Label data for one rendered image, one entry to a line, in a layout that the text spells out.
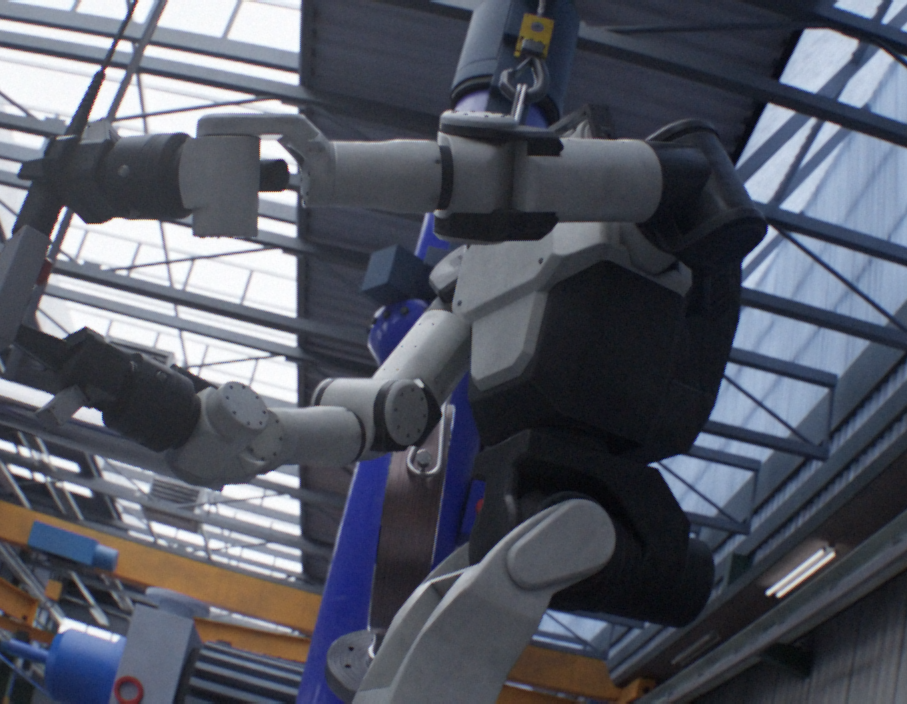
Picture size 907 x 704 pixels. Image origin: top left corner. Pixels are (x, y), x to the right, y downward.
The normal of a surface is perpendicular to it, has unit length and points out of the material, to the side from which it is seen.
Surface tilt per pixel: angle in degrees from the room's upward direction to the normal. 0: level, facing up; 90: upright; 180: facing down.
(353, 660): 49
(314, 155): 114
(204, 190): 121
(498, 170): 100
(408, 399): 94
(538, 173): 128
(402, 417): 94
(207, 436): 153
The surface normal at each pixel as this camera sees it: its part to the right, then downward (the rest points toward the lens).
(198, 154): -0.39, 0.05
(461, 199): 0.18, 0.65
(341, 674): 0.13, -0.90
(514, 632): 0.26, 0.08
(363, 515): -0.58, -0.47
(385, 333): -0.75, 0.22
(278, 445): -0.61, -0.05
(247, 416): 0.66, -0.58
